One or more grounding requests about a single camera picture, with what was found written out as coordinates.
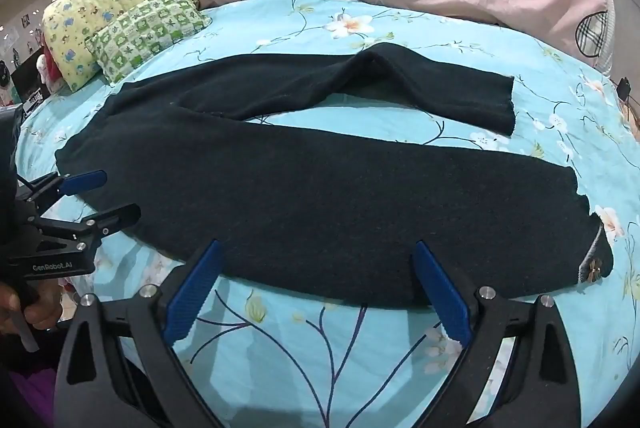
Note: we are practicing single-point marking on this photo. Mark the yellow printed pillow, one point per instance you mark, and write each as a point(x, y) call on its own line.
point(90, 8)

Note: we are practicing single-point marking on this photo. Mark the person's left hand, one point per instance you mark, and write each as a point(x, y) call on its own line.
point(45, 303)

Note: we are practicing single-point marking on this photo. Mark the small black device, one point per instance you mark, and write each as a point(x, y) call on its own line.
point(623, 88)

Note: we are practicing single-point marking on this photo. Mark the black laptop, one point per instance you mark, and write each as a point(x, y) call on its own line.
point(27, 83)

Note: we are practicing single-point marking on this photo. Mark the white striped cloth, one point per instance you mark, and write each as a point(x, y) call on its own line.
point(606, 33)

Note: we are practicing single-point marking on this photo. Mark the purple clothing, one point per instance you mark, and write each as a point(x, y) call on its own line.
point(30, 395)

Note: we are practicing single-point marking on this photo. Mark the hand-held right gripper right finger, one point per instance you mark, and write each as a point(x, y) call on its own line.
point(445, 298)

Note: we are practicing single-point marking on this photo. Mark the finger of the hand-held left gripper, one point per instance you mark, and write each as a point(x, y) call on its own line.
point(85, 180)
point(115, 215)

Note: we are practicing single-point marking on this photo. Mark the pink plush toy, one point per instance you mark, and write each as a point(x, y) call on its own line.
point(47, 68)

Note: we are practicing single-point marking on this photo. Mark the blue floral bed sheet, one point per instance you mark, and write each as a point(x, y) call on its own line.
point(300, 353)

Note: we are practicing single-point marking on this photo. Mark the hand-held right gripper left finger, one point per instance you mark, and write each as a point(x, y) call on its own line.
point(195, 295)

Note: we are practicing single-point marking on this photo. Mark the green checkered pillow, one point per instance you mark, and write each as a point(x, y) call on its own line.
point(145, 33)

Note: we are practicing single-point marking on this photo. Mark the black pants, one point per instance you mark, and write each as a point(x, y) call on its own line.
point(300, 208)

